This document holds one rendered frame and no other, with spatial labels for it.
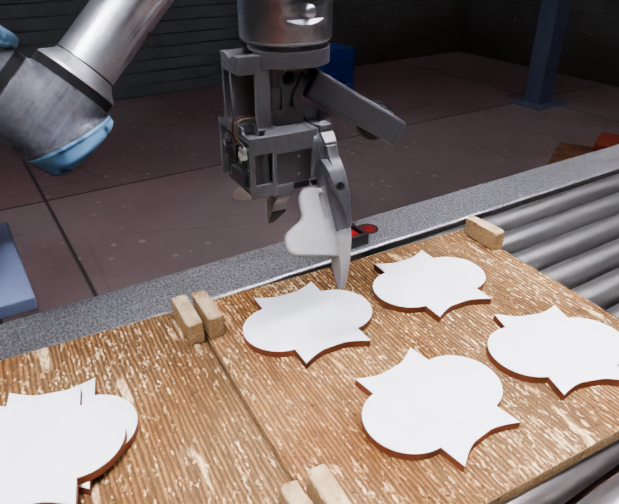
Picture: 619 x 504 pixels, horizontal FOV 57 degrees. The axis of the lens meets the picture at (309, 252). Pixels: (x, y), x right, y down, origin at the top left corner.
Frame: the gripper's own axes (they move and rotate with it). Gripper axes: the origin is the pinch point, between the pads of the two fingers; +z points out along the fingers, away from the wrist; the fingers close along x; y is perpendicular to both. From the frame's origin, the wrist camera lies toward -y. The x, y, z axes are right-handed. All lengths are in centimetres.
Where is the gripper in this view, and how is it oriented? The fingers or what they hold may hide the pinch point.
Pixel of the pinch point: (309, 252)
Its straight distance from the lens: 57.3
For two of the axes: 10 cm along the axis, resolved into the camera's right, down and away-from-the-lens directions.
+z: 0.0, 8.7, 5.0
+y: -8.8, 2.3, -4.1
